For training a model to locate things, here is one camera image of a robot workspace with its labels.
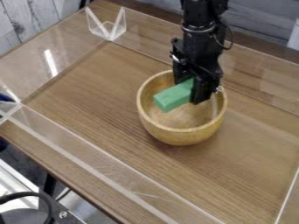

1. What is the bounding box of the clear acrylic tray enclosure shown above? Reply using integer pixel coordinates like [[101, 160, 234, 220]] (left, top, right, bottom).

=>
[[0, 1, 299, 224]]

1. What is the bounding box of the clear acrylic corner bracket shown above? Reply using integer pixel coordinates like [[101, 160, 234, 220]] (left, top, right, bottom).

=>
[[86, 7, 127, 42]]

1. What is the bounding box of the green rectangular block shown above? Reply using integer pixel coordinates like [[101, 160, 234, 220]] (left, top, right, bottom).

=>
[[154, 79, 193, 113]]

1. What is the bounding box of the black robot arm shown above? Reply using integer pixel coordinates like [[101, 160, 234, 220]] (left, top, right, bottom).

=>
[[170, 0, 234, 104]]

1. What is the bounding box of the blue object at left edge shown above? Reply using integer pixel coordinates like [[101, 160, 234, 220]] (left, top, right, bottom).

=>
[[0, 93, 15, 102]]

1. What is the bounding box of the black metal base plate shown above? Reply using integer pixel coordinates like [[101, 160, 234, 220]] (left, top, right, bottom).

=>
[[0, 198, 89, 224]]

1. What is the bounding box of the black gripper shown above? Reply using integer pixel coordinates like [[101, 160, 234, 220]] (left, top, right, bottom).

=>
[[171, 24, 229, 104]]

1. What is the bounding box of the black cable loop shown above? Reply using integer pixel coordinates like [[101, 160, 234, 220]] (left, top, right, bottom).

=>
[[0, 192, 56, 224]]

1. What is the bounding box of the brown wooden bowl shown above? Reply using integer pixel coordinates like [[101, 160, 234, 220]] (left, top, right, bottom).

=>
[[135, 70, 229, 146]]

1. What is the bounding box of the black table leg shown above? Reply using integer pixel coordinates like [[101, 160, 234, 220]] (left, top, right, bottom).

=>
[[43, 174, 58, 197]]

